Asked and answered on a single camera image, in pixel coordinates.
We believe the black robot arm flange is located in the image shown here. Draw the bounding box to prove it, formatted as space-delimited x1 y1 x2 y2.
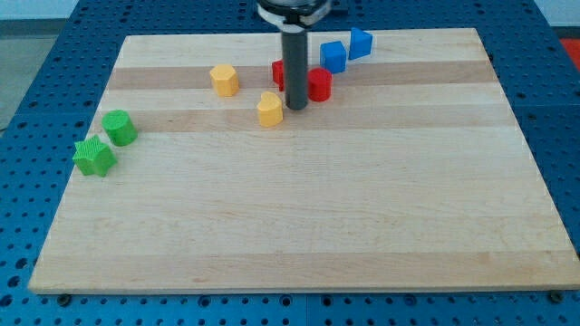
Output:
256 0 332 28

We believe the yellow heart block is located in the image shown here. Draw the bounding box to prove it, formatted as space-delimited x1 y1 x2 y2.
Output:
256 91 284 127

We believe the red cylinder block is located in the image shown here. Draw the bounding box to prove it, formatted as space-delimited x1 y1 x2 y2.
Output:
307 68 333 102

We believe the red block behind rod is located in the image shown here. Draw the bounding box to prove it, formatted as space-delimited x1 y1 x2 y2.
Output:
271 60 285 91

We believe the yellow hexagon block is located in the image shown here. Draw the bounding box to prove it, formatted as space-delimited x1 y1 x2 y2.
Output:
209 64 239 97

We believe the blue cube block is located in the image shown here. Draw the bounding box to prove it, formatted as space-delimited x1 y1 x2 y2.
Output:
319 41 346 74

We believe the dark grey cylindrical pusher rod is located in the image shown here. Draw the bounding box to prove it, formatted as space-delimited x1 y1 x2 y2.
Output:
281 24 308 110

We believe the light wooden board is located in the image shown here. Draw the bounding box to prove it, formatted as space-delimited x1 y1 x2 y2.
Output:
29 28 579 294

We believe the blue triangle block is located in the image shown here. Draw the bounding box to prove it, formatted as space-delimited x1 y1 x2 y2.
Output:
348 27 373 60

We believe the green cylinder block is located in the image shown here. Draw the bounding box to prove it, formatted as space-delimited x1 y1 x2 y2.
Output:
101 110 138 147

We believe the green star block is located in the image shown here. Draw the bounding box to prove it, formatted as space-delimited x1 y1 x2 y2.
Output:
72 135 117 177

